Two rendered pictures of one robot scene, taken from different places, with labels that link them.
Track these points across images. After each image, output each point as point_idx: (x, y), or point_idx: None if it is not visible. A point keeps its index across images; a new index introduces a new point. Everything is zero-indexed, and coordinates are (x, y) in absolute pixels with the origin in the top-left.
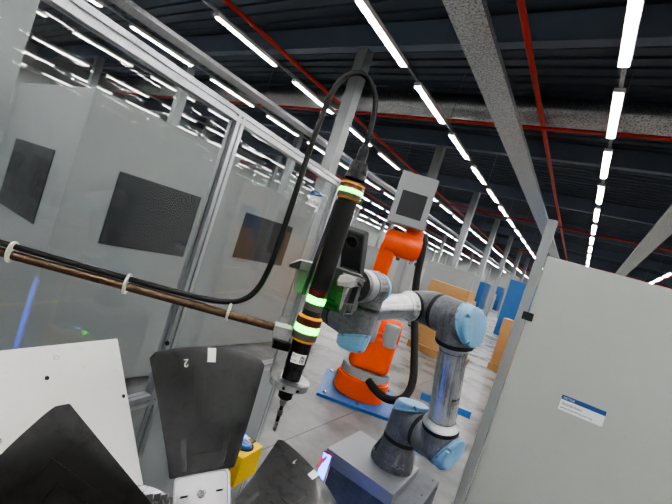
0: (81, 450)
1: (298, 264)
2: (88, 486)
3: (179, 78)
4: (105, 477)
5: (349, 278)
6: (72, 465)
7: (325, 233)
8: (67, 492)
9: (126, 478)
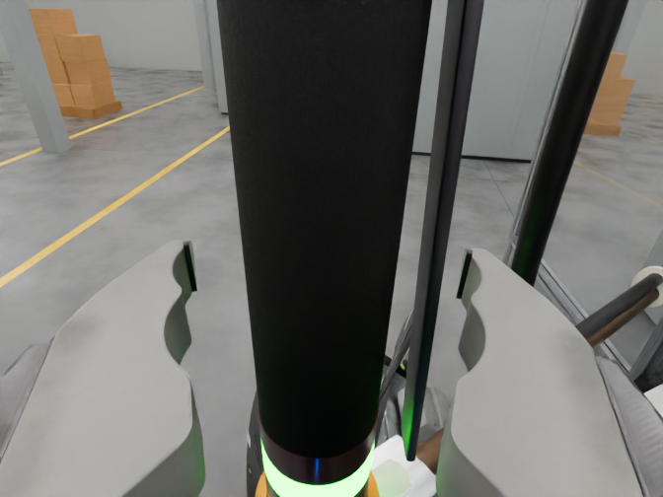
0: (407, 338)
1: (462, 267)
2: (391, 367)
3: None
4: (389, 375)
5: (119, 276)
6: (404, 342)
7: (450, 5)
8: (394, 356)
9: (382, 393)
